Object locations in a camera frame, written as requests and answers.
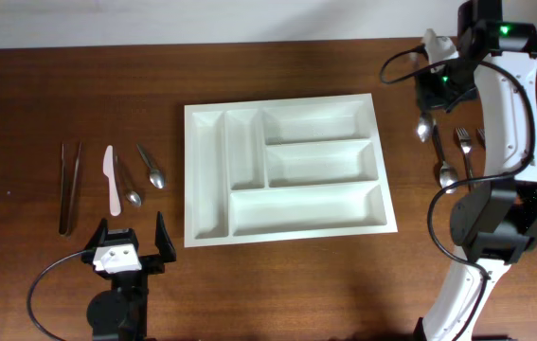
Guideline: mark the small steel teaspoon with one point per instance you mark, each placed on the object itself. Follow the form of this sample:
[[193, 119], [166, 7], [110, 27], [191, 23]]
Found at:
[[156, 176], [130, 194]]

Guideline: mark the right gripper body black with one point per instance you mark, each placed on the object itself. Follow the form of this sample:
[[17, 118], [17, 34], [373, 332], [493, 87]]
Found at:
[[432, 99]]

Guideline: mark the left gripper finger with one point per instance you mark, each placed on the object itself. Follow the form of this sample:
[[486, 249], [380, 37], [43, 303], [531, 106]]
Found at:
[[162, 240], [99, 235]]

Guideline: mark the white plastic knife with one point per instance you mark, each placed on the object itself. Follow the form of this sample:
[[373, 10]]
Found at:
[[108, 169]]

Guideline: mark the steel tweezers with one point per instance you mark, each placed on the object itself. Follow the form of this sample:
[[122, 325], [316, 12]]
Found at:
[[69, 187]]

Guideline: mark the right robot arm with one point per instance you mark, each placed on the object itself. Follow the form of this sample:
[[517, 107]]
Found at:
[[494, 224]]

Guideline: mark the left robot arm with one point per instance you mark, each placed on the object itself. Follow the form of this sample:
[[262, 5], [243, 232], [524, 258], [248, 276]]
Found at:
[[121, 312]]

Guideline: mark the steel fork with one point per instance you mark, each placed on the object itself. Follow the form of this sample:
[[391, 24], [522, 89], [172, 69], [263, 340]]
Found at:
[[480, 133], [465, 144]]

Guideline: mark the large steel spoon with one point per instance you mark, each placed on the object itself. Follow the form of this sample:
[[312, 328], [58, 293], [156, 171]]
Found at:
[[425, 127], [447, 173]]

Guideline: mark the white plastic cutlery tray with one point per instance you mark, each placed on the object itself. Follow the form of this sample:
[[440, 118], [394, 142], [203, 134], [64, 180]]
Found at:
[[284, 169]]

